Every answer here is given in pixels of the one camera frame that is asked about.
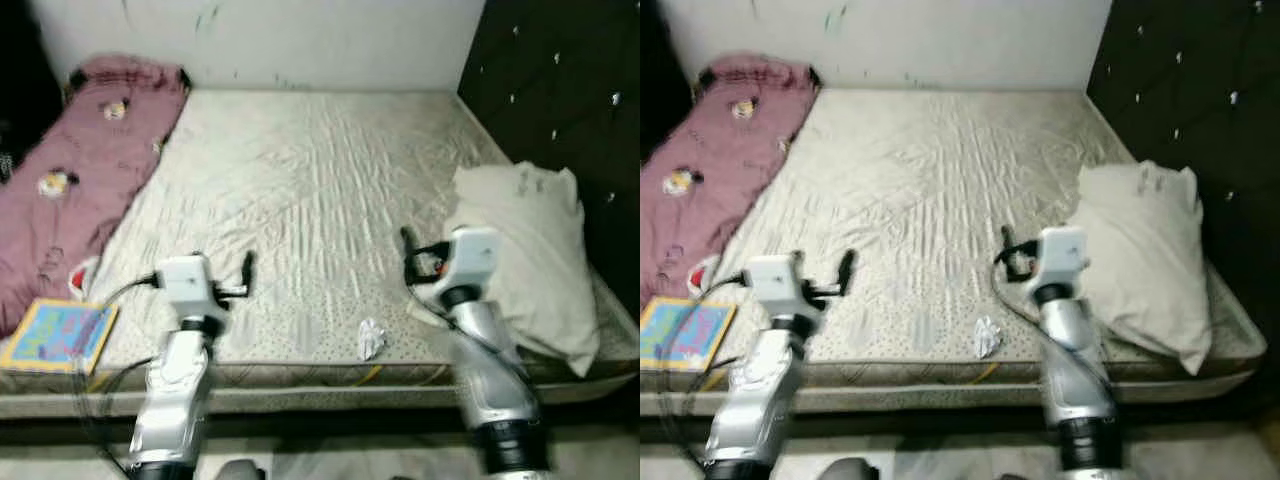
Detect white pillow with tree print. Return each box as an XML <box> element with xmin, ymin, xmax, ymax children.
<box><xmin>408</xmin><ymin>162</ymin><xmax>601</xmax><ymax>379</ymax></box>
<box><xmin>1060</xmin><ymin>160</ymin><xmax>1216</xmax><ymax>376</ymax></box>

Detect grey bed base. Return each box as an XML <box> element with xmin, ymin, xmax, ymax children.
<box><xmin>640</xmin><ymin>385</ymin><xmax>1266</xmax><ymax>419</ymax></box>
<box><xmin>0</xmin><ymin>385</ymin><xmax>641</xmax><ymax>419</ymax></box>

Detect white paper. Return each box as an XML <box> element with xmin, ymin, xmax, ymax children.
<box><xmin>357</xmin><ymin>318</ymin><xmax>387</xmax><ymax>361</ymax></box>
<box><xmin>973</xmin><ymin>315</ymin><xmax>1004</xmax><ymax>359</ymax></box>

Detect grey left robot leg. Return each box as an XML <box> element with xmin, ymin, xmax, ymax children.
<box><xmin>215</xmin><ymin>458</ymin><xmax>271</xmax><ymax>480</ymax></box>
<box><xmin>815</xmin><ymin>457</ymin><xmax>896</xmax><ymax>480</ymax></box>

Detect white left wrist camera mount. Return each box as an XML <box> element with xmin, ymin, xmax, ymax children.
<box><xmin>745</xmin><ymin>254</ymin><xmax>813</xmax><ymax>321</ymax></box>
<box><xmin>155</xmin><ymin>255</ymin><xmax>223</xmax><ymax>321</ymax></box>

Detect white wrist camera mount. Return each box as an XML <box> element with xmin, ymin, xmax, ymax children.
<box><xmin>1035</xmin><ymin>226</ymin><xmax>1091</xmax><ymax>293</ymax></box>
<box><xmin>745</xmin><ymin>254</ymin><xmax>813</xmax><ymax>321</ymax></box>
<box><xmin>440</xmin><ymin>226</ymin><xmax>501</xmax><ymax>293</ymax></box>
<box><xmin>155</xmin><ymin>255</ymin><xmax>223</xmax><ymax>321</ymax></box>

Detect black cloth with white lettering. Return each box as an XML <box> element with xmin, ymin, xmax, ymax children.
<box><xmin>640</xmin><ymin>0</ymin><xmax>696</xmax><ymax>131</ymax></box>
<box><xmin>0</xmin><ymin>0</ymin><xmax>63</xmax><ymax>181</ymax></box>

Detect dark tufted headboard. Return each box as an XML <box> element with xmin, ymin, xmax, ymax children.
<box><xmin>1087</xmin><ymin>0</ymin><xmax>1280</xmax><ymax>301</ymax></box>
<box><xmin>458</xmin><ymin>0</ymin><xmax>641</xmax><ymax>311</ymax></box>

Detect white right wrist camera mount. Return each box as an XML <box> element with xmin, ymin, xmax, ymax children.
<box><xmin>440</xmin><ymin>226</ymin><xmax>501</xmax><ymax>293</ymax></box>
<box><xmin>1035</xmin><ymin>226</ymin><xmax>1091</xmax><ymax>293</ymax></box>

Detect pink cartoon print blanket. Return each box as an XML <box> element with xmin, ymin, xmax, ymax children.
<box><xmin>640</xmin><ymin>52</ymin><xmax>821</xmax><ymax>311</ymax></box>
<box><xmin>0</xmin><ymin>55</ymin><xmax>191</xmax><ymax>339</ymax></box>

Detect beige quilted mattress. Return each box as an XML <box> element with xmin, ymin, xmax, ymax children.
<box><xmin>0</xmin><ymin>88</ymin><xmax>639</xmax><ymax>393</ymax></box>
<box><xmin>640</xmin><ymin>88</ymin><xmax>1269</xmax><ymax>393</ymax></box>

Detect colourful children's book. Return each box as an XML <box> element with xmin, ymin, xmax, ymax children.
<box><xmin>0</xmin><ymin>298</ymin><xmax>119</xmax><ymax>376</ymax></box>
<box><xmin>640</xmin><ymin>297</ymin><xmax>738</xmax><ymax>373</ymax></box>

